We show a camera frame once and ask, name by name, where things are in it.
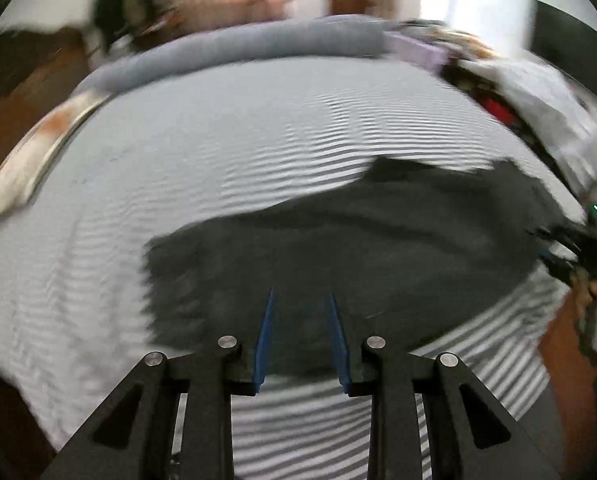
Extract colourful patterned cloth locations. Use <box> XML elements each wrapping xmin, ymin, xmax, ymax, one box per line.
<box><xmin>403</xmin><ymin>20</ymin><xmax>499</xmax><ymax>61</ymax></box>

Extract grey white striped bed sheet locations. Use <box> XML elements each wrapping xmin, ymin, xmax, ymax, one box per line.
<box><xmin>0</xmin><ymin>55</ymin><xmax>597</xmax><ymax>480</ymax></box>

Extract black screen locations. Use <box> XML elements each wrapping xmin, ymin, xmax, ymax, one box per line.
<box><xmin>528</xmin><ymin>0</ymin><xmax>597</xmax><ymax>86</ymax></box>

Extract light purple cloth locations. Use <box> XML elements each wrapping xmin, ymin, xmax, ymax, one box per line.
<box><xmin>385</xmin><ymin>30</ymin><xmax>451</xmax><ymax>73</ymax></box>

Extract dark grey denim pants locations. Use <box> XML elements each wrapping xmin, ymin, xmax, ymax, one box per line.
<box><xmin>143</xmin><ymin>156</ymin><xmax>586</xmax><ymax>378</ymax></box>

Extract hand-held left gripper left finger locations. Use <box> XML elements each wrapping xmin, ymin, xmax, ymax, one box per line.
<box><xmin>38</xmin><ymin>288</ymin><xmax>279</xmax><ymax>480</ymax></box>

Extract dark hanging clothes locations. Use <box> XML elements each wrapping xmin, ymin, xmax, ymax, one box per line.
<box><xmin>91</xmin><ymin>0</ymin><xmax>154</xmax><ymax>51</ymax></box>

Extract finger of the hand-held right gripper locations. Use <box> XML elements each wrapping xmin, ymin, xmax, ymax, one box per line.
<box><xmin>528</xmin><ymin>227</ymin><xmax>586</xmax><ymax>281</ymax></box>

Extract red cloth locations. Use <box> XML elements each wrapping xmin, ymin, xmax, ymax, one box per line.
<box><xmin>481</xmin><ymin>96</ymin><xmax>518</xmax><ymax>127</ymax></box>

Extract grey rolled blanket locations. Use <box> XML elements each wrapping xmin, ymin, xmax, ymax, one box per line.
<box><xmin>71</xmin><ymin>15</ymin><xmax>394</xmax><ymax>96</ymax></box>

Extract wooden bed frame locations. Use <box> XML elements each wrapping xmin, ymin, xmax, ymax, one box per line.
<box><xmin>538</xmin><ymin>290</ymin><xmax>597</xmax><ymax>466</ymax></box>

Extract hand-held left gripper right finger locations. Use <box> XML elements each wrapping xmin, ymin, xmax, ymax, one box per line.
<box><xmin>325</xmin><ymin>292</ymin><xmax>564</xmax><ymax>480</ymax></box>

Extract floral printed cloth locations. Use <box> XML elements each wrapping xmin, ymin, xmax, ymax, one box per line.
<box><xmin>0</xmin><ymin>91</ymin><xmax>112</xmax><ymax>228</ymax></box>

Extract white dotted pillow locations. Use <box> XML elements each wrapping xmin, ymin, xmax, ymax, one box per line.
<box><xmin>458</xmin><ymin>57</ymin><xmax>597</xmax><ymax>196</ymax></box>

